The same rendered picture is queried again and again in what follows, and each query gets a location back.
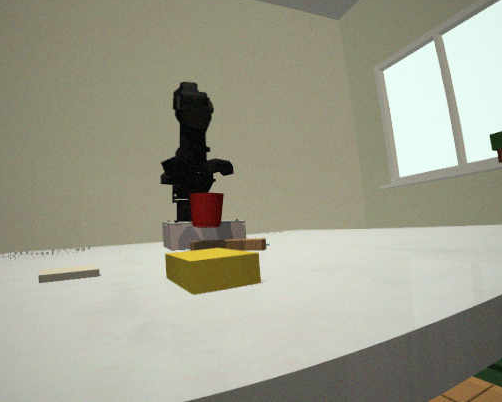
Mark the yellow block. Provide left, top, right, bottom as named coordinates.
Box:
left=165, top=248, right=261, bottom=294

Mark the red round cup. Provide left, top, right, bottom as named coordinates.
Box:
left=189, top=193, right=224, bottom=228

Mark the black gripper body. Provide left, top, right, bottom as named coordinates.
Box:
left=160, top=139, right=233, bottom=185

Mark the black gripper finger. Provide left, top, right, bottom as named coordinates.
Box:
left=188, top=177, right=216, bottom=193
left=175, top=180, right=193, bottom=204

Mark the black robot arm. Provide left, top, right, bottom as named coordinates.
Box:
left=161, top=82, right=214, bottom=222

